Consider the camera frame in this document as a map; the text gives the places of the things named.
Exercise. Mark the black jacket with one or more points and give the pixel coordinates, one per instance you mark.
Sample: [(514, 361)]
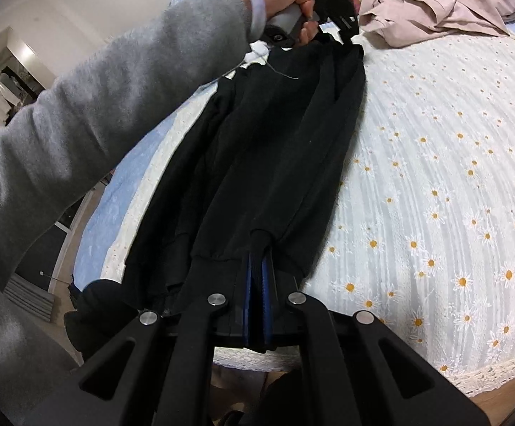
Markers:
[(261, 142)]

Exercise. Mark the person's left forearm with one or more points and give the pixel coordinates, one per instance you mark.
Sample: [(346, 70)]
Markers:
[(106, 120)]

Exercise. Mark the person's grey sweater torso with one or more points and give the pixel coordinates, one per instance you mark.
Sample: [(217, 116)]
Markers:
[(9, 364)]

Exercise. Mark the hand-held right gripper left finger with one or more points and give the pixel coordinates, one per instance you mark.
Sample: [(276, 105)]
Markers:
[(253, 301)]

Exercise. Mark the pink garment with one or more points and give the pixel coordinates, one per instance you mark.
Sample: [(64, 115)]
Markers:
[(439, 4)]

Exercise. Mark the white daisy blanket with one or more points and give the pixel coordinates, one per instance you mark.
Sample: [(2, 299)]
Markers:
[(439, 186)]

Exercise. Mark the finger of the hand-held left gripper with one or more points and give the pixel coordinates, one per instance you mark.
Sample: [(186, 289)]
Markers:
[(346, 6), (335, 35)]

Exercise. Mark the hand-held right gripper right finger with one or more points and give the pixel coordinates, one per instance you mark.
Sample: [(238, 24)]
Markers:
[(268, 301)]

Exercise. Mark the grey folded mat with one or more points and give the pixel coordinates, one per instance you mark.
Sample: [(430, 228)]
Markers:
[(31, 297)]

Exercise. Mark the light blue quilted bed cover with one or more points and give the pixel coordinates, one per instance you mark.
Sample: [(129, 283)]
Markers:
[(106, 213)]

